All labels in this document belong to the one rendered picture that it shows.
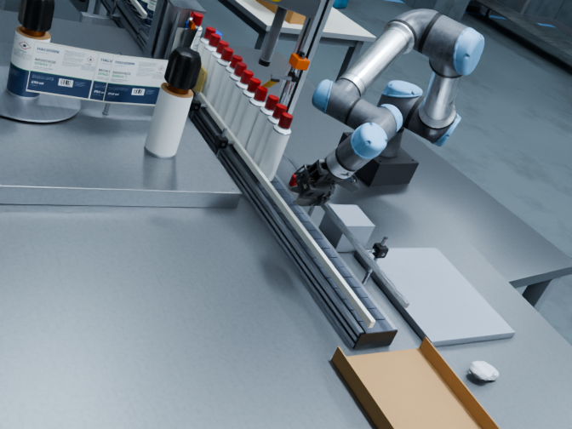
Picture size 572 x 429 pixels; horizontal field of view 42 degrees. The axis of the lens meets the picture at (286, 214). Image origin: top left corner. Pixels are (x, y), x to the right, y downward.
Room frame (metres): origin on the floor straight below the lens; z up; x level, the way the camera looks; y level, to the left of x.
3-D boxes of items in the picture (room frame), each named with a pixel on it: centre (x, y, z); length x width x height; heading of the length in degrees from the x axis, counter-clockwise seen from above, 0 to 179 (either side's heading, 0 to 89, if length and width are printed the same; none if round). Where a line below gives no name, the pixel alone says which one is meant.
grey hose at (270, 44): (2.22, 0.24, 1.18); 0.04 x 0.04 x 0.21
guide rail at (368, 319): (1.78, 0.07, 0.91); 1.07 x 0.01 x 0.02; 39
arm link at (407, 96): (2.34, -0.21, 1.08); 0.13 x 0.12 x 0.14; 72
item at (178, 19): (2.30, 0.55, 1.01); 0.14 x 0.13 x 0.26; 39
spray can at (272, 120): (1.92, 0.12, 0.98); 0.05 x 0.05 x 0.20
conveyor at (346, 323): (2.03, 0.22, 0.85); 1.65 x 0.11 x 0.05; 39
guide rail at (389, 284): (1.82, 0.01, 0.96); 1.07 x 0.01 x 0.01; 39
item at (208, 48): (2.28, 0.42, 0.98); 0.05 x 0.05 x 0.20
